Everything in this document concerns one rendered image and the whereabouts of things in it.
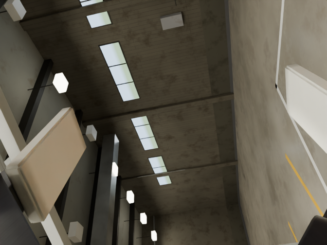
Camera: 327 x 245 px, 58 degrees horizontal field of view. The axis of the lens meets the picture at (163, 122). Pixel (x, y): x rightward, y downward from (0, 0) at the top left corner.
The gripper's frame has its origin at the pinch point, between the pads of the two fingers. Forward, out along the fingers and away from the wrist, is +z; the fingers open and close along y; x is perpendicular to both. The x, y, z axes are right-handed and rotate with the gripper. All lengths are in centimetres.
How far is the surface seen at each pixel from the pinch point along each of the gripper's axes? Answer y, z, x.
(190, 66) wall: 11, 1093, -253
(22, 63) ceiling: -501, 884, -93
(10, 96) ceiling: -501, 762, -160
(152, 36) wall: -99, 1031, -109
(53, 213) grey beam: -150, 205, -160
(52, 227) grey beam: -153, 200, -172
